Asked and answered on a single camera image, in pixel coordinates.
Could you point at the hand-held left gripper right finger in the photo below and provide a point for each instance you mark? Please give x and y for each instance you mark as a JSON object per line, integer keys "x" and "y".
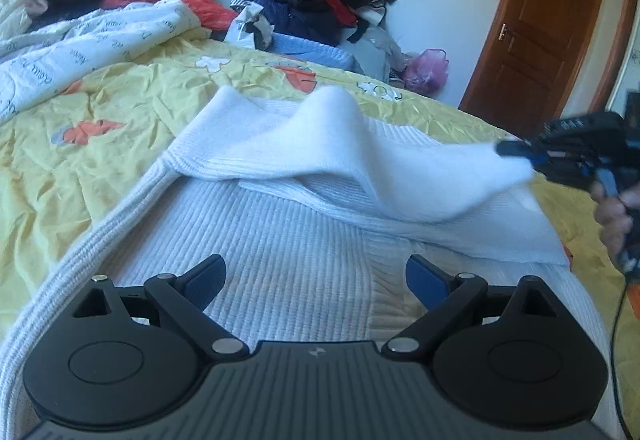
{"x": 425, "y": 282}

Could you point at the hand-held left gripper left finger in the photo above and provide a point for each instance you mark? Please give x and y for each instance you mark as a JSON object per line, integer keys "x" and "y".
{"x": 206, "y": 282}

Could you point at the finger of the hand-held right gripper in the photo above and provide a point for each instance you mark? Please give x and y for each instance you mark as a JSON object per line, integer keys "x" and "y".
{"x": 517, "y": 149}

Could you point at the white knit sweater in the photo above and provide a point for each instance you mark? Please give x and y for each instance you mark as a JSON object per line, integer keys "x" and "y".
{"x": 280, "y": 240}

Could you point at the person's right hand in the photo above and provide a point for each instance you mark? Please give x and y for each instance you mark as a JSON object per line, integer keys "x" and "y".
{"x": 617, "y": 225}

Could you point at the pink plastic bag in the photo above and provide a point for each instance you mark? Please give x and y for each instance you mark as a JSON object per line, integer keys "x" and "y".
{"x": 425, "y": 72}

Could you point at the brown wooden door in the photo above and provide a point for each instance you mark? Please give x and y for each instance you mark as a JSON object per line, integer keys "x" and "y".
{"x": 540, "y": 19}

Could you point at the yellow printed bed sheet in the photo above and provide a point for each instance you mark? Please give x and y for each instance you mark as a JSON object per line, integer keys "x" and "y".
{"x": 100, "y": 169}

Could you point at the light blue garment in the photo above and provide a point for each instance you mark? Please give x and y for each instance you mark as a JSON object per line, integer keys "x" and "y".
{"x": 310, "y": 47}

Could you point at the navy garment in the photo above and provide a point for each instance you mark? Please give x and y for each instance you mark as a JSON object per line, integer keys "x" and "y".
{"x": 300, "y": 19}

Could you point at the grey patterned plastic bag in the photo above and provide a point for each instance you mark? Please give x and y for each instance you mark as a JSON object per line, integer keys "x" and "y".
{"x": 245, "y": 29}

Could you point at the white printed quilt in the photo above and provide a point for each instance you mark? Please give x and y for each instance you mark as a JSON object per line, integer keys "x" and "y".
{"x": 100, "y": 39}

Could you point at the cream cloth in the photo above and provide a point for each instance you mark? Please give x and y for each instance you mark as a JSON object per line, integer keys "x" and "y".
{"x": 12, "y": 9}

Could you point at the brown wooden door frame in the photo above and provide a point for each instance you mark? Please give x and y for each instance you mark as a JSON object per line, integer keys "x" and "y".
{"x": 627, "y": 9}

